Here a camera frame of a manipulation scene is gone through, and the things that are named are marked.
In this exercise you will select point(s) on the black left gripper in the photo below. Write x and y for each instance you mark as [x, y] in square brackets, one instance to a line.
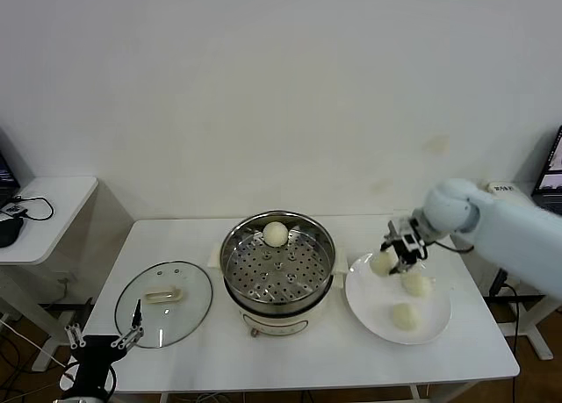
[96, 359]

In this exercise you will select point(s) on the white side desk with label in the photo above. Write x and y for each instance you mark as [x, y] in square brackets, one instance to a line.
[541, 348]

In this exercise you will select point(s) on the dark laptop with grey screen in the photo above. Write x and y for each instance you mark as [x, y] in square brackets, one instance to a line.
[551, 170]

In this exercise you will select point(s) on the stainless steel steamer basket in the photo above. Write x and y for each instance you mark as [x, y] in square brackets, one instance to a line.
[272, 280]

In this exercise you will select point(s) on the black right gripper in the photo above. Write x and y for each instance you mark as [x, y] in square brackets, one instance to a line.
[401, 227]

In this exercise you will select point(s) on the white round plate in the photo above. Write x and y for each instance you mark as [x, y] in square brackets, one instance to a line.
[373, 306]

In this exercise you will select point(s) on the black computer mouse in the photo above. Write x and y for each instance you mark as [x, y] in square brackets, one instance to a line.
[9, 234]

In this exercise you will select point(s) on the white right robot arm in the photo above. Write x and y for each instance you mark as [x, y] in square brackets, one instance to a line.
[505, 227]

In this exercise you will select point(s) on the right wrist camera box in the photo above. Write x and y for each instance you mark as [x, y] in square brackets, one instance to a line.
[413, 244]

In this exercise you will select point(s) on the white side desk with mouse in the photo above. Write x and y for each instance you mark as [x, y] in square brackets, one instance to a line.
[57, 218]

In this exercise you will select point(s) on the white steamed baozi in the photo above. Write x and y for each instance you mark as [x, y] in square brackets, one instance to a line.
[417, 286]
[381, 264]
[275, 235]
[406, 317]

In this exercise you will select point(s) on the white wall socket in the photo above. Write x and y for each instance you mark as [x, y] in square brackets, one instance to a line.
[66, 281]

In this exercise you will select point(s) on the round glass pot lid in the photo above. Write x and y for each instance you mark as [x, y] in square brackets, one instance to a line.
[164, 294]

